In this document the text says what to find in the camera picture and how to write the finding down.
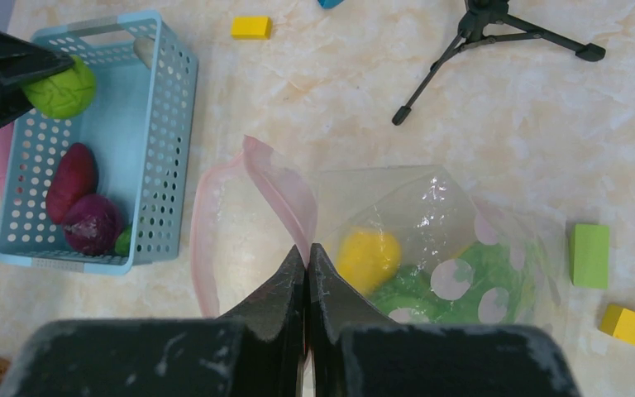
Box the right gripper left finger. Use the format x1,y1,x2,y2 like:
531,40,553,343
221,246,307,396

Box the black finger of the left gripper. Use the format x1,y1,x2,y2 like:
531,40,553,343
0,31,74,127

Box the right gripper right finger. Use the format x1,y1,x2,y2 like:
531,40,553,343
307,243,395,396

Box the yellow lemon toy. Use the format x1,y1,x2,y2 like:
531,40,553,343
336,227,402,296

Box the green lime toy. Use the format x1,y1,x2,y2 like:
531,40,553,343
21,55,97,119

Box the clear zip top bag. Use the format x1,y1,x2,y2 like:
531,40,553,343
190,136,569,332

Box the green lettuce toy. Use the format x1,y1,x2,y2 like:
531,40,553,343
369,242,543,324

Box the green cucumber toy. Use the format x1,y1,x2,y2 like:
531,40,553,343
114,225,132,256

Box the red fruit toy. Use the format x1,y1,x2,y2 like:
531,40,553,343
45,142,98,225

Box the blue plastic basket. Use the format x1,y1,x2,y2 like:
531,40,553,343
0,10,198,275

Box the yellow block on table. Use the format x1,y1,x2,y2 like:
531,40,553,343
231,16,273,40

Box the green rectangular block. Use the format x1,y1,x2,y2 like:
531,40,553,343
569,223,610,289

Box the blue square block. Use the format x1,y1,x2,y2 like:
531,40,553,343
317,0,344,9

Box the yellow cube block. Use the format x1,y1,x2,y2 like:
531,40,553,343
599,304,635,346

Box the black microphone on tripod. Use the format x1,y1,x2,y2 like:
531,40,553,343
391,0,606,126

